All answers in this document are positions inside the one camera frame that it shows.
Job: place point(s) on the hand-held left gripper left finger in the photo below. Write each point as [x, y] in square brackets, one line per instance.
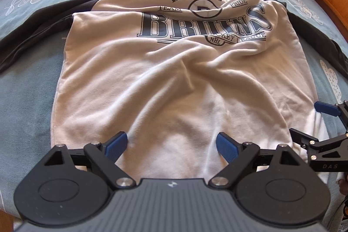
[117, 147]

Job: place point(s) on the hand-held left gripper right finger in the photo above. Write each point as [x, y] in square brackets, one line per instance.
[227, 147]

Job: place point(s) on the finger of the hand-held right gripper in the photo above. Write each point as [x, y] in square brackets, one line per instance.
[301, 137]
[327, 109]

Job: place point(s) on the beige sweatshirt with dark sleeves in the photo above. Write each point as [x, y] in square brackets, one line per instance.
[174, 85]

